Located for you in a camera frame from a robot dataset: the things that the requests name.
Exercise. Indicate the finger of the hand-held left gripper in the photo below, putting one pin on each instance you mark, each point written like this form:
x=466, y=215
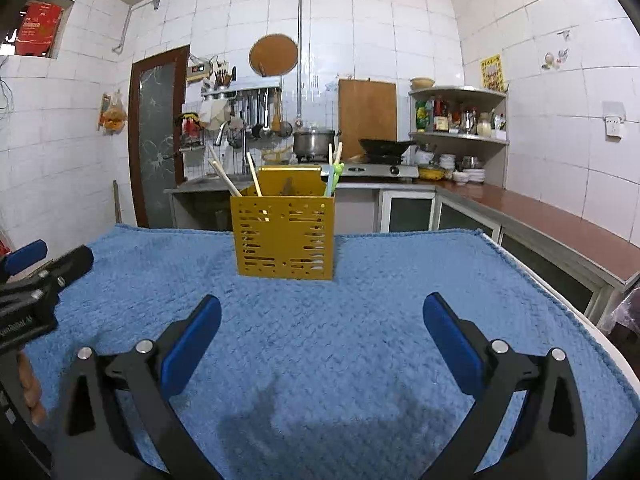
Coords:
x=25, y=256
x=70, y=264

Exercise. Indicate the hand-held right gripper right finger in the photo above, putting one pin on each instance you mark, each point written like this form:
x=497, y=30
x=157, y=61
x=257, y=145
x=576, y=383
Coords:
x=450, y=345

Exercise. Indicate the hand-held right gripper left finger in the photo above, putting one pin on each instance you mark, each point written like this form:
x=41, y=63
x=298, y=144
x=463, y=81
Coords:
x=192, y=345

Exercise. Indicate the yellow perforated utensil holder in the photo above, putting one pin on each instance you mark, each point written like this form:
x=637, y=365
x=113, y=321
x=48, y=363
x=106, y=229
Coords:
x=282, y=232

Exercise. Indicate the wooden chopstick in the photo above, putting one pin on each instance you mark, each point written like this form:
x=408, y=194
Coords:
x=222, y=172
x=227, y=180
x=253, y=175

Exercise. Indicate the thin pale chopstick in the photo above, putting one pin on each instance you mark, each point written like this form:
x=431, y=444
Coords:
x=338, y=152
x=330, y=154

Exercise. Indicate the person's left hand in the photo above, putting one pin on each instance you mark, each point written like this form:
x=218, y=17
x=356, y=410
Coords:
x=31, y=390

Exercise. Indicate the wooden stick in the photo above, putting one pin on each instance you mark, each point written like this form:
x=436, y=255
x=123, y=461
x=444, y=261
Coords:
x=116, y=202

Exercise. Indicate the blue fluffy blanket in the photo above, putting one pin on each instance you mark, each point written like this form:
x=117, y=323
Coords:
x=320, y=360

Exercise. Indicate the glass door cabinet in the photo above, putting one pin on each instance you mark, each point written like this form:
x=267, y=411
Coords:
x=407, y=210

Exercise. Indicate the stainless steel sink counter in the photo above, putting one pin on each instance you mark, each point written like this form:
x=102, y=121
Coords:
x=200, y=190

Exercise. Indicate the brown kitchen countertop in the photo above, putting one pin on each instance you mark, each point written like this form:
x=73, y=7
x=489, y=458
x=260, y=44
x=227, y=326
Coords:
x=540, y=225

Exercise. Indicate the brown door with frosted glass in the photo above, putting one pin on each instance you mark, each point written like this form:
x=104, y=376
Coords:
x=157, y=135

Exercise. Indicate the hanging plastic bag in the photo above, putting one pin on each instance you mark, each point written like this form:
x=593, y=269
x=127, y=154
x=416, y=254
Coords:
x=113, y=114

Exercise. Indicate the stack of white bowls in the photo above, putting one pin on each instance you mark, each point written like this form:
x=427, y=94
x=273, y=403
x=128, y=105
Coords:
x=470, y=175

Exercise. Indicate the clear plastic bag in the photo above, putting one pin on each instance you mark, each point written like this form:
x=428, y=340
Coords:
x=625, y=310

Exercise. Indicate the gas stove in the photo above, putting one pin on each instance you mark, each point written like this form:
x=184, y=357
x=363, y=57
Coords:
x=382, y=171

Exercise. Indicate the sink faucet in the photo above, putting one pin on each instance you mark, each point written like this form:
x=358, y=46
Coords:
x=222, y=135

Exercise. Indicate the black wok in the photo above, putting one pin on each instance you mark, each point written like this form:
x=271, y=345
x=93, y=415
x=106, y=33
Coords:
x=385, y=146

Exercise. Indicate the red box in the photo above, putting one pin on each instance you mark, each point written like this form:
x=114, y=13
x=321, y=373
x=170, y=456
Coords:
x=37, y=30

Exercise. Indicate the corner shelf with bottles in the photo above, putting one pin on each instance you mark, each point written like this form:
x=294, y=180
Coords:
x=460, y=117

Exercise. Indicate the metal cooking pot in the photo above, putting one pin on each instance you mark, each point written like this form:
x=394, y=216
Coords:
x=312, y=143

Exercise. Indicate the metal utensil rack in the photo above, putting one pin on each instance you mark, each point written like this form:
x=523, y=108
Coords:
x=240, y=94

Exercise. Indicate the rectangular wooden cutting board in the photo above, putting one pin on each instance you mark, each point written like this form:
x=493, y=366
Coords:
x=367, y=112

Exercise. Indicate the yellow bowl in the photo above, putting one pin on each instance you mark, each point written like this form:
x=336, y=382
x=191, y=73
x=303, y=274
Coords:
x=422, y=82

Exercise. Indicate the round wooden board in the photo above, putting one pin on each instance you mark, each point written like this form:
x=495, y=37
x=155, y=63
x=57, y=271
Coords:
x=273, y=55

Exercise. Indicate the corner wall shelf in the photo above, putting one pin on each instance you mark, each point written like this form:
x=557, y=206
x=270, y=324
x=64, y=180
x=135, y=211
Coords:
x=457, y=137

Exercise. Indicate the yellow wall poster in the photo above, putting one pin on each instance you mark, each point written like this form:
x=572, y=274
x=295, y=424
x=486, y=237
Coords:
x=492, y=72

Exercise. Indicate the white wall outlet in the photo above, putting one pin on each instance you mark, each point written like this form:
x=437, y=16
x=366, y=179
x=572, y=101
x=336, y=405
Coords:
x=614, y=121

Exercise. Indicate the wall stickers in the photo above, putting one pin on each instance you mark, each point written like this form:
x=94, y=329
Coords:
x=556, y=57

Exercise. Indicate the metal wall pipe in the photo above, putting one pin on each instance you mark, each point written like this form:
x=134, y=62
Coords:
x=299, y=35

